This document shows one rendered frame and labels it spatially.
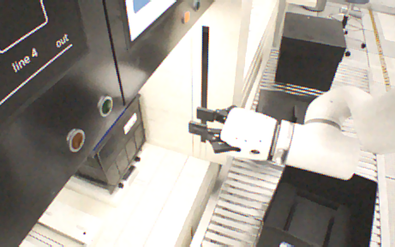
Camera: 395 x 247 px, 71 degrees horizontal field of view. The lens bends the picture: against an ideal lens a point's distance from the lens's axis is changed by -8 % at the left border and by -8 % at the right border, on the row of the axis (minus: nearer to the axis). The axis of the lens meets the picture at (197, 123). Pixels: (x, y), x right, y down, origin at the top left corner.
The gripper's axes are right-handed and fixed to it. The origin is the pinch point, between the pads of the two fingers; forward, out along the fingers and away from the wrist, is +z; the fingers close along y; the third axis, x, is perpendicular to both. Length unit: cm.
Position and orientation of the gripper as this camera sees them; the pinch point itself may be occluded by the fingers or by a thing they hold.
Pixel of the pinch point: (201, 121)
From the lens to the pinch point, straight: 62.8
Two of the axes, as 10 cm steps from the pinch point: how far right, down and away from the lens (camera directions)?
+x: 0.0, -7.1, -7.0
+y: 3.4, -6.6, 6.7
